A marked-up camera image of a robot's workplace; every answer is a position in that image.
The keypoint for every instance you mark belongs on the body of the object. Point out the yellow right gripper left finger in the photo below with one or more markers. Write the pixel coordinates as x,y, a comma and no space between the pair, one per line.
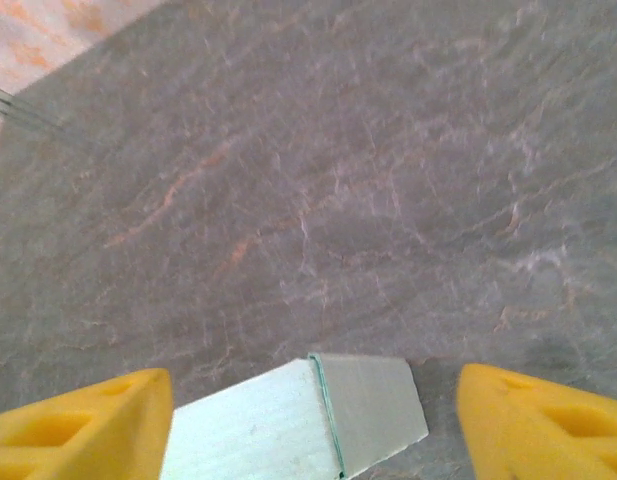
88,440

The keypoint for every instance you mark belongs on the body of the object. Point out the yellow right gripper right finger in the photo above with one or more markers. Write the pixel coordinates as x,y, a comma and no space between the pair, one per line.
548,440

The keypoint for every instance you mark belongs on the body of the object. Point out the mint green paper box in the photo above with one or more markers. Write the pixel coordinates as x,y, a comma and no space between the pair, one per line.
268,430

